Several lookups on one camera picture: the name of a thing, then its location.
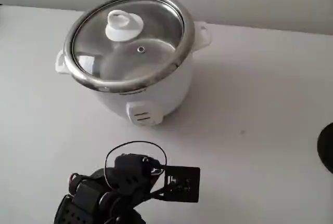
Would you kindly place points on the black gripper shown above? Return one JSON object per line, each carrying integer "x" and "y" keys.
{"x": 150, "y": 167}

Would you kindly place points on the glass lid with white knob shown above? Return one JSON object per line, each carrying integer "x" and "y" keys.
{"x": 122, "y": 25}

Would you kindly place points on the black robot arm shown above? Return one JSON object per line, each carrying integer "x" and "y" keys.
{"x": 86, "y": 195}

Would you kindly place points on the white electric rice cooker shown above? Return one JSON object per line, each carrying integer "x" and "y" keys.
{"x": 177, "y": 83}

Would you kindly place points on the black round object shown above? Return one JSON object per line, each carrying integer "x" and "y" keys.
{"x": 326, "y": 148}

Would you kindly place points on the black square camera mount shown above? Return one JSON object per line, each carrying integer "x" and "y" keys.
{"x": 190, "y": 182}

